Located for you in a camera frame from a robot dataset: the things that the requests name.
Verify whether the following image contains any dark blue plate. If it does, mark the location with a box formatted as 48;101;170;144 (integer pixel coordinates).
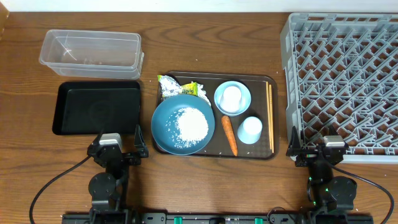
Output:
151;95;215;156

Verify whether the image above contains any light blue cup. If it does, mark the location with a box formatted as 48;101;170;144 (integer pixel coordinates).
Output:
238;116;262;144

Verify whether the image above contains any white rice pile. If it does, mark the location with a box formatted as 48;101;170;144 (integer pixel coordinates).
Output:
165;107;209;149

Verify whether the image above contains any pale pink cup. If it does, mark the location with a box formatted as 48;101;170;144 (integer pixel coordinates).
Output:
220;86;242;113

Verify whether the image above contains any light blue bowl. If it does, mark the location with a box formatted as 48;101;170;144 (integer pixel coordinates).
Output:
214;81;251;116

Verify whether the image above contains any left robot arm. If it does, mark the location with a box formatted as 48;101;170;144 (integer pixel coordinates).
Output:
87;125;149;223

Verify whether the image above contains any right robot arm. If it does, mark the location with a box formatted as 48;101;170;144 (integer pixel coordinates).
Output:
286;126;357;223

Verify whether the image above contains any black waste tray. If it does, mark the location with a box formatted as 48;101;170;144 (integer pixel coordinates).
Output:
52;81;141;135

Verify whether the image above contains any grey dishwasher rack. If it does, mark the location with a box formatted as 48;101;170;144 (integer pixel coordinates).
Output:
280;12;397;164

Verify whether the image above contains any brown serving tray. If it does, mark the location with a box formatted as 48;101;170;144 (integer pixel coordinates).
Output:
152;72;279;160

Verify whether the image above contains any silver foil wrapper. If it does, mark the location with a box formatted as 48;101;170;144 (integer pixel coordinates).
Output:
157;75;181;100

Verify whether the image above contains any orange carrot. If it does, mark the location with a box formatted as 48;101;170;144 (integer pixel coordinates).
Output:
221;115;238;157

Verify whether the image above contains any yellow green pandan packet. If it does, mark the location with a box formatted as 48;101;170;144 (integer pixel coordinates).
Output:
179;82;198;96

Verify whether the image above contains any white crumpled tissue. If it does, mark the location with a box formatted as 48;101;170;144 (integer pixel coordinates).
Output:
197;83;211;106

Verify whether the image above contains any clear plastic container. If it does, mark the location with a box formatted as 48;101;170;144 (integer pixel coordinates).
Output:
39;29;144;80

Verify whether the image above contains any left black cable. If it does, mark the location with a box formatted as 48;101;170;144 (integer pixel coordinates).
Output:
29;155;92;224

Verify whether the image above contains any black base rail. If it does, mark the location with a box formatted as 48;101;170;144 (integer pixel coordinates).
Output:
61;212;374;224

